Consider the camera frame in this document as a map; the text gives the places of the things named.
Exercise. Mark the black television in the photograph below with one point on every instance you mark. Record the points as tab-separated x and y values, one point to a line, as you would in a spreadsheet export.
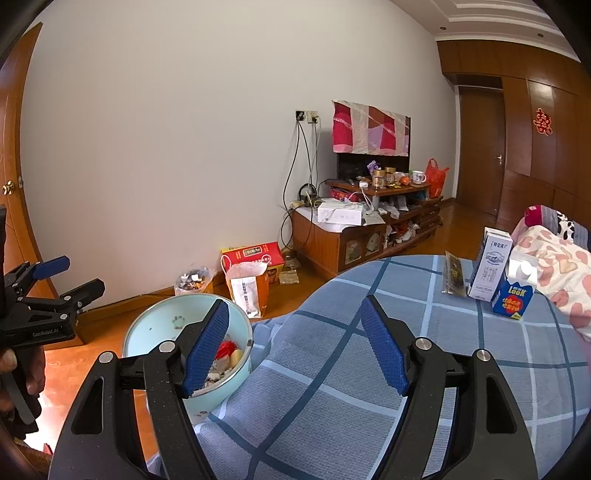
353	166

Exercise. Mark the clear bag of shells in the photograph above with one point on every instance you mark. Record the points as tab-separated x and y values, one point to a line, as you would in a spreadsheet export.
194	282

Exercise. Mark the red paper decoration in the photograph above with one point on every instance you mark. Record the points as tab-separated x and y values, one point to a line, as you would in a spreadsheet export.
542	122

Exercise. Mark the orange plastic bag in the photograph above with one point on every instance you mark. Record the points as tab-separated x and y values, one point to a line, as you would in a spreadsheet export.
436	180

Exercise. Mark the flat cardboard pieces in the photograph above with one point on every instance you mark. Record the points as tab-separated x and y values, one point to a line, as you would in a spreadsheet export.
290	278

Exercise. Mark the blue plaid tablecloth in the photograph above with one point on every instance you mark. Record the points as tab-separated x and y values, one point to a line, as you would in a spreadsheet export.
323	369

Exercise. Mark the red foam net sleeve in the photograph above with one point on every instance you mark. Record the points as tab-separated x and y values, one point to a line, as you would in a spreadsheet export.
225	348

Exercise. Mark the white milk carton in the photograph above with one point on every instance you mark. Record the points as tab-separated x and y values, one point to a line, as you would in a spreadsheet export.
491	267

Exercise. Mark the white orange paper bag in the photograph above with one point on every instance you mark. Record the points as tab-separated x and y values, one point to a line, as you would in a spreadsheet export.
247	293

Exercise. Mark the white mug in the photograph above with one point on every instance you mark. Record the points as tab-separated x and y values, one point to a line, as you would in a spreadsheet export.
418	177

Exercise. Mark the wall socket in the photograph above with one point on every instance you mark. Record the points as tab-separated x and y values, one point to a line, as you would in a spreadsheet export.
307	116

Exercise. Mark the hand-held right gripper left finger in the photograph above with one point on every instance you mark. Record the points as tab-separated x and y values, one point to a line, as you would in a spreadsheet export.
207	350

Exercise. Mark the small blue drink carton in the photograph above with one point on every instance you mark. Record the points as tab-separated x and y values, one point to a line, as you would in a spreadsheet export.
512	300

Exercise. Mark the cow print blanket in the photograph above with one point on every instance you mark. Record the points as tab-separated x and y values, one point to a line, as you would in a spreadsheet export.
563	226

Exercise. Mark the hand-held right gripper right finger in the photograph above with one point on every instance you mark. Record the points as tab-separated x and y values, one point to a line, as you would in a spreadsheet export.
383	346

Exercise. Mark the dark flat snack packet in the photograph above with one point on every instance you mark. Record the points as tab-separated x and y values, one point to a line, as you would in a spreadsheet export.
455	274

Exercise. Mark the gold lid glass jar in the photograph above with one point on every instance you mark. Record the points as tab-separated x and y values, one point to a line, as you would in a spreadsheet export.
390	175
379	180

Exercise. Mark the patchwork cover cloth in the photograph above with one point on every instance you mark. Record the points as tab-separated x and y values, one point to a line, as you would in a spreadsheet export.
369	127

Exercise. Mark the light blue bucket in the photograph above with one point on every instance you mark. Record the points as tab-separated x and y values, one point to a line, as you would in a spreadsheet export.
157	323

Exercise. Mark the red cardboard box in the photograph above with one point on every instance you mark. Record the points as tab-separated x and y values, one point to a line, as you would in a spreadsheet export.
251	254

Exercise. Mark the brown wooden wardrobe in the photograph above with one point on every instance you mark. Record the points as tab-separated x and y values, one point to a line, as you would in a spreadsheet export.
545	175

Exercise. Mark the wooden television cabinet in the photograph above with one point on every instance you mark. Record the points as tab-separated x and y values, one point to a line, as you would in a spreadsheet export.
323	249

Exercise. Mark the brown wooden door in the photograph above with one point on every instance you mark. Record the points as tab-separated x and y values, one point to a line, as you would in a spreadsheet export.
480	147

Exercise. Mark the white flat box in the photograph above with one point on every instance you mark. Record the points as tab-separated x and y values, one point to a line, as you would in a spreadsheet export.
341	213

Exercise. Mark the person's left hand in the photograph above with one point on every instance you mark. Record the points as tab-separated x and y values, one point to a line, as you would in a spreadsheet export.
37	374

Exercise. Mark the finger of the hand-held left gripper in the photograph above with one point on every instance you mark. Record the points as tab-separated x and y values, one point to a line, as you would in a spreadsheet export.
51	268
85	291

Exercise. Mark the yellow peel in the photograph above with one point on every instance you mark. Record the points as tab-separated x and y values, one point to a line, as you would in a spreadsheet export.
236	356

